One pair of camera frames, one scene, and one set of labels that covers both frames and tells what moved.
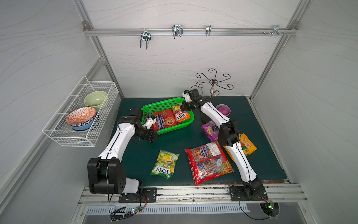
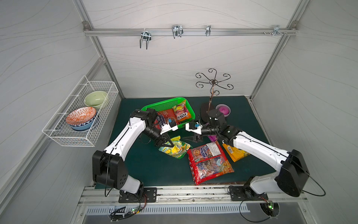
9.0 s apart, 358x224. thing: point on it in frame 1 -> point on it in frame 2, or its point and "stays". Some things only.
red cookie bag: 164,119 stays
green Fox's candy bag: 165,164 -> 179,149
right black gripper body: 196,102 -> 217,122
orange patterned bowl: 81,115 stays
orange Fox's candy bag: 180,115 stays
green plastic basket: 146,110 stays
